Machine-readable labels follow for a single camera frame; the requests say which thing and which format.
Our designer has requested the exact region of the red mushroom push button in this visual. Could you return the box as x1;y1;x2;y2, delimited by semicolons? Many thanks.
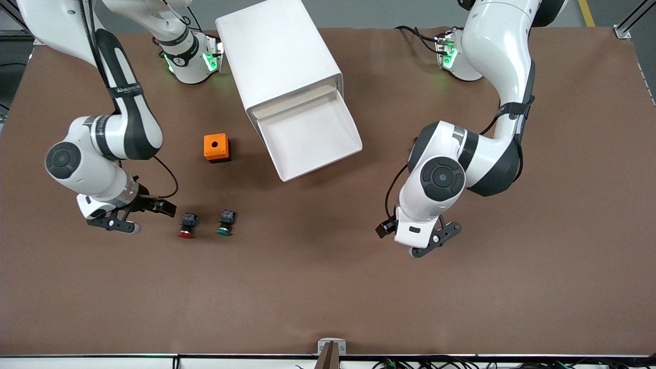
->
178;212;199;239

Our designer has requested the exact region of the white plastic drawer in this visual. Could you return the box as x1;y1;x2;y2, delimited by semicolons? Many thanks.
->
255;91;363;182
250;82;339;119

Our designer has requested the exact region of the green mushroom push button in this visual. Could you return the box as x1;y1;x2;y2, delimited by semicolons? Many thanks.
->
216;209;237;237

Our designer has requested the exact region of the white drawer cabinet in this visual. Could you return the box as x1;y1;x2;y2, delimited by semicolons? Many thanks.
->
215;0;345;134

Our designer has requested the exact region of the orange button enclosure box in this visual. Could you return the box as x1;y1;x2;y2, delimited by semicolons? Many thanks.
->
203;133;232;163

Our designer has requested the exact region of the grey metal mount bracket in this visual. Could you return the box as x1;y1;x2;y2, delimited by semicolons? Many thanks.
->
317;338;347;355

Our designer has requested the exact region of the brown upright post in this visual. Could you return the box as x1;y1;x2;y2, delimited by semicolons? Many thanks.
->
314;342;341;369

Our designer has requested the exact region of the black arm base cable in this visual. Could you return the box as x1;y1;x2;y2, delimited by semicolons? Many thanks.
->
395;25;444;54

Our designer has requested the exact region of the aluminium frame profile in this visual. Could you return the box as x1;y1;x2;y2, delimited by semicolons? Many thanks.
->
614;0;656;40

